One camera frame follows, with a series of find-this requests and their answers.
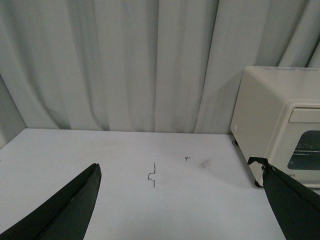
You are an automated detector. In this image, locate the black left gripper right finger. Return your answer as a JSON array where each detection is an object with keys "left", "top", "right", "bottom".
[{"left": 247, "top": 157, "right": 320, "bottom": 240}]

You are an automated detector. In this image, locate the white curtain backdrop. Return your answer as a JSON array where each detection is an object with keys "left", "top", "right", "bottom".
[{"left": 0, "top": 0, "right": 320, "bottom": 146}]

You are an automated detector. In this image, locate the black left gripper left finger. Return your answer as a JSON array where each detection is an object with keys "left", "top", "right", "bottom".
[{"left": 0, "top": 163, "right": 102, "bottom": 240}]

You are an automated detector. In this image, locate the cream toaster oven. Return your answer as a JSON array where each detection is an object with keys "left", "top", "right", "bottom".
[{"left": 230, "top": 66, "right": 320, "bottom": 175}]

